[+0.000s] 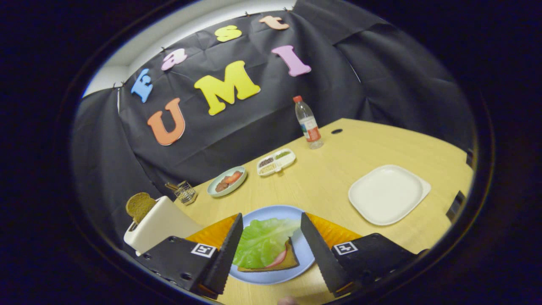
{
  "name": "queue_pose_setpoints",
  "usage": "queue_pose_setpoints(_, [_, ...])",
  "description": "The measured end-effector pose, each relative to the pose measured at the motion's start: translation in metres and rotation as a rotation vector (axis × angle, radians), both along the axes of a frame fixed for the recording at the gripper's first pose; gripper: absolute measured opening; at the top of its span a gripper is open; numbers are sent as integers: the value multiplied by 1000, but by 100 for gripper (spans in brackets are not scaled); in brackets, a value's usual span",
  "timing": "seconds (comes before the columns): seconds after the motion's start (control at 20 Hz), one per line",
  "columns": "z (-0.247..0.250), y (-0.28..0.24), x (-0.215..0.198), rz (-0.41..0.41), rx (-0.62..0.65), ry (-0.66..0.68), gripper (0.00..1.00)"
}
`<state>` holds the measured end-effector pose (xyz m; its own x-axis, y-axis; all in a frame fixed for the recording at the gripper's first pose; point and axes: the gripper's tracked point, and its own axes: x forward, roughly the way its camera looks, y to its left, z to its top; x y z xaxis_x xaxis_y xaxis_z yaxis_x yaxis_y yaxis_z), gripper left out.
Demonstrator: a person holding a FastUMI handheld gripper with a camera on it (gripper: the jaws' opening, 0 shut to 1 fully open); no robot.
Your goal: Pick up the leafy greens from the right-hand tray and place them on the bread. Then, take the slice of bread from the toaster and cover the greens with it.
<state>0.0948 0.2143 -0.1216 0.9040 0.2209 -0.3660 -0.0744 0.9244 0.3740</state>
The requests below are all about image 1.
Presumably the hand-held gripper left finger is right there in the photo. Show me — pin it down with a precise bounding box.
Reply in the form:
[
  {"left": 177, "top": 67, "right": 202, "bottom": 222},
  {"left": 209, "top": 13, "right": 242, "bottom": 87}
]
[{"left": 135, "top": 213, "right": 244, "bottom": 299}]

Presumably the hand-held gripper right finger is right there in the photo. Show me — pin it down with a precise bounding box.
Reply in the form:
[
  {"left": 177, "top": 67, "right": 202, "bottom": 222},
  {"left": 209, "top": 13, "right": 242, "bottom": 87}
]
[{"left": 301, "top": 213, "right": 418, "bottom": 297}]

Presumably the green lettuce leaf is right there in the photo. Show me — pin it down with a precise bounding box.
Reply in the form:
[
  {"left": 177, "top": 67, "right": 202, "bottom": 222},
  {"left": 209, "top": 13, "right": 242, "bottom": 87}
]
[{"left": 232, "top": 218, "right": 301, "bottom": 269}]

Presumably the toasted brown bread slice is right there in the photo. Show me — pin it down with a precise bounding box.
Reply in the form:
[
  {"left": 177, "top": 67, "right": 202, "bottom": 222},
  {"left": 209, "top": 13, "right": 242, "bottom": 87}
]
[{"left": 125, "top": 192, "right": 157, "bottom": 225}]

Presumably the brown sandwich base bread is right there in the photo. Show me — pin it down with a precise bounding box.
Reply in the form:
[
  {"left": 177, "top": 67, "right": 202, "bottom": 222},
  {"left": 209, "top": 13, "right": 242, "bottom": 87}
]
[{"left": 237, "top": 238, "right": 300, "bottom": 272}]

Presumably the pink red-edged food slice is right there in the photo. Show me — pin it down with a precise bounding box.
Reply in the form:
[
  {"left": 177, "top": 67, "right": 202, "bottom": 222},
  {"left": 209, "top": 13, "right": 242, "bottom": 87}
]
[{"left": 265, "top": 250, "right": 288, "bottom": 269}]

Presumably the light blue round plate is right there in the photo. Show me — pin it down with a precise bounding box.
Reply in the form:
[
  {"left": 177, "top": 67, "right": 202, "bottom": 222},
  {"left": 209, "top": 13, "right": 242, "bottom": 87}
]
[{"left": 229, "top": 205, "right": 316, "bottom": 285}]

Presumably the white toaster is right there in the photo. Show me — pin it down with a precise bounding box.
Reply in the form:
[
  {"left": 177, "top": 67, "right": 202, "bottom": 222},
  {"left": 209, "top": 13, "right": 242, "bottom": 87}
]
[{"left": 123, "top": 196, "right": 204, "bottom": 257}]

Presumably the pale green plate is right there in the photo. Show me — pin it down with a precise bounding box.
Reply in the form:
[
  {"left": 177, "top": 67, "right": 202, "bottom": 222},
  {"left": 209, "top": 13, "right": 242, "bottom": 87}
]
[{"left": 207, "top": 166, "right": 248, "bottom": 198}]

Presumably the white square plate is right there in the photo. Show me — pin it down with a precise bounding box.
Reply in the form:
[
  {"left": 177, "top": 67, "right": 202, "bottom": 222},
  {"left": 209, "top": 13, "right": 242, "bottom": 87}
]
[{"left": 348, "top": 164, "right": 431, "bottom": 226}]

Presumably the white compartment dish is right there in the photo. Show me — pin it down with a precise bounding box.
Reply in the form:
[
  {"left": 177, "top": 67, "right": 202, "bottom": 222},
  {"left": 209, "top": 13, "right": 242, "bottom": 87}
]
[{"left": 257, "top": 148, "right": 296, "bottom": 177}]

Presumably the clear plastic water bottle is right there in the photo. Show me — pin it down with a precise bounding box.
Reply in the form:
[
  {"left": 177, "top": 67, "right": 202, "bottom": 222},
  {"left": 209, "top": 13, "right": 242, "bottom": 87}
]
[{"left": 293, "top": 95, "right": 324, "bottom": 150}]

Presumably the small black block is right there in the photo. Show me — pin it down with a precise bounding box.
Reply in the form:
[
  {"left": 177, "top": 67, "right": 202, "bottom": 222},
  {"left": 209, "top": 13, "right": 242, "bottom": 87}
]
[{"left": 446, "top": 191, "right": 466, "bottom": 224}]

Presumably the small wire basket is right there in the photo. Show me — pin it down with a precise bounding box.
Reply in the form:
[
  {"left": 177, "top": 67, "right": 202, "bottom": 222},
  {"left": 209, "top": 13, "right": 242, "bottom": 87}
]
[{"left": 165, "top": 181, "right": 198, "bottom": 206}]

